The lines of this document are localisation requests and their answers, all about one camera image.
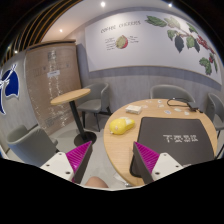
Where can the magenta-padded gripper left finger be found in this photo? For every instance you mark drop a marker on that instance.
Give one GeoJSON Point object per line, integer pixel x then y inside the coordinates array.
{"type": "Point", "coordinates": [78, 156]}

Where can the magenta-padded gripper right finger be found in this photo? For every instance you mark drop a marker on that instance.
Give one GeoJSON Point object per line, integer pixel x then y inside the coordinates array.
{"type": "Point", "coordinates": [148, 156]}

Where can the dark grey mouse pad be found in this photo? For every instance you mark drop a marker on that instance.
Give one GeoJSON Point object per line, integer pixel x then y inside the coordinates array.
{"type": "Point", "coordinates": [173, 136]}

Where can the person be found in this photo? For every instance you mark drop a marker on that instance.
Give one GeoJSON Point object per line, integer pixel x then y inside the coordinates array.
{"type": "Point", "coordinates": [96, 182]}

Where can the grey armchair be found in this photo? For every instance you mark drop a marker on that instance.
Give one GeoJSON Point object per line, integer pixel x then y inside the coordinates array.
{"type": "Point", "coordinates": [215, 106]}
{"type": "Point", "coordinates": [95, 96]}
{"type": "Point", "coordinates": [170, 91]}
{"type": "Point", "coordinates": [30, 143]}

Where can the tall round wooden side table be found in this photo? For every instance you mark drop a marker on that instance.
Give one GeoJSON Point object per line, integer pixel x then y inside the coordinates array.
{"type": "Point", "coordinates": [70, 96]}

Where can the wooden panel cabinet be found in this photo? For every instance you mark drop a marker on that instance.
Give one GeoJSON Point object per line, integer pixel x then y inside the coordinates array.
{"type": "Point", "coordinates": [50, 90]}

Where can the ceiling spot lights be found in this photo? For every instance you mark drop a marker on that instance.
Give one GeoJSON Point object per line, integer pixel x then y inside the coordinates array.
{"type": "Point", "coordinates": [102, 4]}

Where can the blue wall graphic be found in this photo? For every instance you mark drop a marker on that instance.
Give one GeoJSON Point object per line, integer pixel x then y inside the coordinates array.
{"type": "Point", "coordinates": [11, 85]}

